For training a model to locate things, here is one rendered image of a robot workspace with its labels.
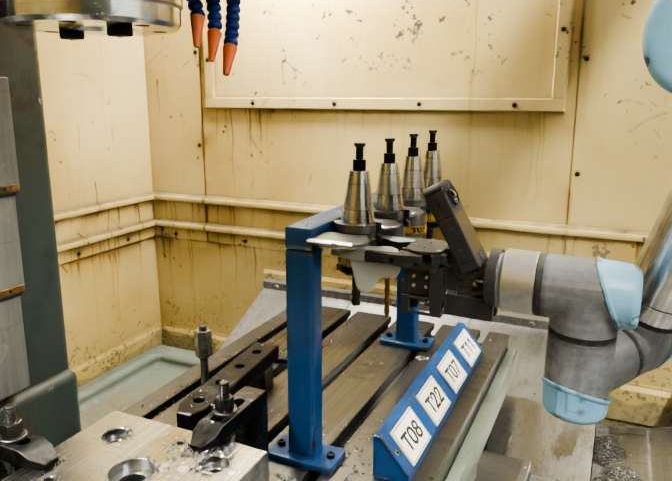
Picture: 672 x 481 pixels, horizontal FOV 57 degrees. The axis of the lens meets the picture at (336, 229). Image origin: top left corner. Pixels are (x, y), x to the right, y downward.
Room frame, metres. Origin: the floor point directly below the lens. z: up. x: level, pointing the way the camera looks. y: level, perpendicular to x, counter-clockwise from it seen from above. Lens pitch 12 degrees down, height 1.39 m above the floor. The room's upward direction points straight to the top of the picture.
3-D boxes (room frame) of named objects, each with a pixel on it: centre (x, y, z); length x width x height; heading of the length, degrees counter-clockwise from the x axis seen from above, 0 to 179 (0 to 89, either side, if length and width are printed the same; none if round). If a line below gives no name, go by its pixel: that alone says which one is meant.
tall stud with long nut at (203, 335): (0.94, 0.21, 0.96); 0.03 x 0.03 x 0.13
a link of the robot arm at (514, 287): (0.72, -0.22, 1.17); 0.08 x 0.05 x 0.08; 155
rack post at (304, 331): (0.78, 0.04, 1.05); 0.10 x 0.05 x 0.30; 65
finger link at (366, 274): (0.76, -0.04, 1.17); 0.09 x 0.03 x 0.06; 79
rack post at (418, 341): (1.18, -0.14, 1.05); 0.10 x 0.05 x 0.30; 65
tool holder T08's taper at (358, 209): (0.80, -0.03, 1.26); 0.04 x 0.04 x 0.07
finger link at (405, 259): (0.75, -0.08, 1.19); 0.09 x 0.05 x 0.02; 79
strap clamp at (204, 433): (0.70, 0.13, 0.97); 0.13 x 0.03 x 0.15; 155
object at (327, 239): (0.75, -0.01, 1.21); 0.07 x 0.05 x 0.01; 65
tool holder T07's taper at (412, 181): (1.00, -0.12, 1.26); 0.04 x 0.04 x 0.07
